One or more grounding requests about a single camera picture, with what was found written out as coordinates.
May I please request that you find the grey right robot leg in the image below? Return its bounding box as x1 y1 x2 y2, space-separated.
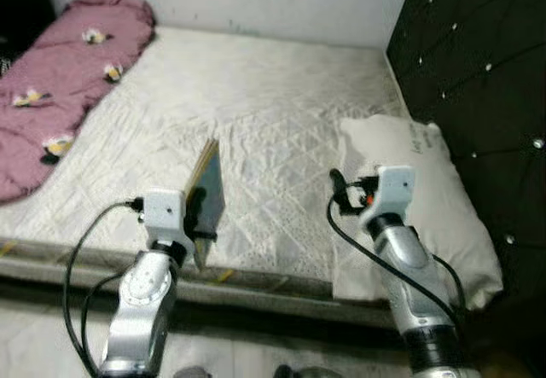
272 363 343 378

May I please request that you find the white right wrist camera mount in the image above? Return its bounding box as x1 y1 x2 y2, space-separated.
357 165 417 233

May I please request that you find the grey left robot leg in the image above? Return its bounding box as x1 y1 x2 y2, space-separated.
174 364 215 378

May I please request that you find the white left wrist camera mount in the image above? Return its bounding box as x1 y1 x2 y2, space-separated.
140 188 194 256

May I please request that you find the pink cartoon print quilt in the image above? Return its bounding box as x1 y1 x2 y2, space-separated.
0 0 158 205

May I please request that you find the grey robot leg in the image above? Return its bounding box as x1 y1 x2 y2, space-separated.
272 363 343 378
174 364 215 378

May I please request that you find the colourful children's book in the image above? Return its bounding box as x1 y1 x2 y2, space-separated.
183 137 228 273

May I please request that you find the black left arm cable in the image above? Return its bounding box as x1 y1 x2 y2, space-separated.
63 198 147 375

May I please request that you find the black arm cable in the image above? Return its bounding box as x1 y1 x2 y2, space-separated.
63 198 147 375
326 198 469 320

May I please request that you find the white quilted mattress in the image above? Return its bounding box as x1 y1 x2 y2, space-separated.
0 23 429 307

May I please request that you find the white pillow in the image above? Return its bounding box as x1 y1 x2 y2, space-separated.
330 114 505 311

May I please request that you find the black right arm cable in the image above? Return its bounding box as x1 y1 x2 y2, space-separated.
326 198 469 320

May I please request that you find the black tufted headboard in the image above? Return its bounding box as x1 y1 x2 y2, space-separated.
385 0 546 378

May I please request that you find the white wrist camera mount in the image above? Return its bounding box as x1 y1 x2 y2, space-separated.
357 165 417 233
140 188 194 256

